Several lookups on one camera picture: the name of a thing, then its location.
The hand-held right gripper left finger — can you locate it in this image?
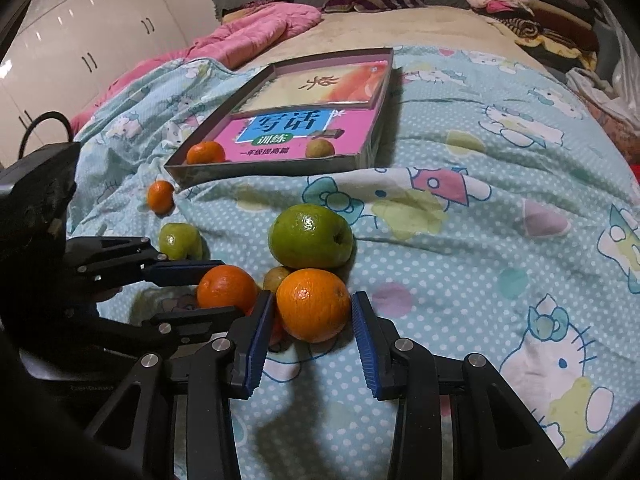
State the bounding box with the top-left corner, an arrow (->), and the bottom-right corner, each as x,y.
82,290 -> 276,480

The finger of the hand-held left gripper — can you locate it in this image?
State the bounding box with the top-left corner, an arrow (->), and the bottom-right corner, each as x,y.
95,305 -> 251,361
65,236 -> 226,287

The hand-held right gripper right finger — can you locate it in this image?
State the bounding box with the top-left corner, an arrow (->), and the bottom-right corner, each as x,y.
350,290 -> 571,480

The small green fruit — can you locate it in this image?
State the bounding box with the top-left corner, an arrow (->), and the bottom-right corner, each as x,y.
159,223 -> 203,261

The orange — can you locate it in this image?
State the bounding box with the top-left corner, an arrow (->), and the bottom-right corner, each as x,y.
276,268 -> 352,344
196,265 -> 260,316

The small brown longan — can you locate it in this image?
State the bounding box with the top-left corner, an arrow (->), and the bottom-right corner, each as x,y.
262,266 -> 292,295
305,138 -> 333,160

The small mandarin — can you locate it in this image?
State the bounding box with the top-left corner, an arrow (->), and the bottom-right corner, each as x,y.
186,141 -> 227,165
147,180 -> 176,212

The large green fruit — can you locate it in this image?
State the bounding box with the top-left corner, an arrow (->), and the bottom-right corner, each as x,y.
268,204 -> 354,270

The shallow cardboard box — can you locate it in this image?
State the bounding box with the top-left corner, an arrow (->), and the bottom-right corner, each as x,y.
164,47 -> 396,188

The printed cat blanket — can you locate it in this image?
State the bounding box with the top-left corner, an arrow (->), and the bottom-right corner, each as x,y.
70,45 -> 640,480

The pink book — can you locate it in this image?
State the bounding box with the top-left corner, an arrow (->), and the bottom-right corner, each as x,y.
212,107 -> 381,163

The white wardrobe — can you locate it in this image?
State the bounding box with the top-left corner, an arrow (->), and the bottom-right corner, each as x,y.
0,0 -> 221,133

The pink quilt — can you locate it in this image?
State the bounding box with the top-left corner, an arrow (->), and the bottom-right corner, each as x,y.
70,2 -> 323,131

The yellow and orange book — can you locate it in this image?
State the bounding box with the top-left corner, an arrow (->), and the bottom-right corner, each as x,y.
235,60 -> 391,116

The beige bed sheet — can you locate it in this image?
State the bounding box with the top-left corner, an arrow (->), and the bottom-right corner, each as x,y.
235,5 -> 556,78

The white cloth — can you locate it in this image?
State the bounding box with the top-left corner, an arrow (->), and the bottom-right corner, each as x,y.
565,67 -> 617,107

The pile of folded clothes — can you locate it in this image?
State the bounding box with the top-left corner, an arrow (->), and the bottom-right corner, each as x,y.
460,0 -> 608,73

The white curtain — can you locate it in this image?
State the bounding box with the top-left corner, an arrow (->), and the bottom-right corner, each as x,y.
597,5 -> 640,161

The black cable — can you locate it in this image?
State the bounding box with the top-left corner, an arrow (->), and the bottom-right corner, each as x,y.
17,111 -> 74,161

